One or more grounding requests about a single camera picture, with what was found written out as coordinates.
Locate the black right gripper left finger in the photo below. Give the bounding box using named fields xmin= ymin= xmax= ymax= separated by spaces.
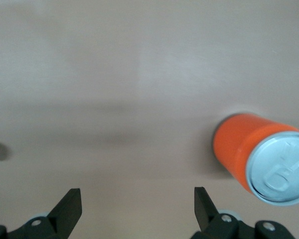
xmin=0 ymin=188 xmax=83 ymax=239

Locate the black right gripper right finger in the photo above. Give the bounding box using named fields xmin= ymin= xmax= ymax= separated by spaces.
xmin=194 ymin=186 xmax=298 ymax=239

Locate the large orange can container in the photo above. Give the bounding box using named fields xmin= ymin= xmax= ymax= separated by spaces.
xmin=212 ymin=113 xmax=299 ymax=206

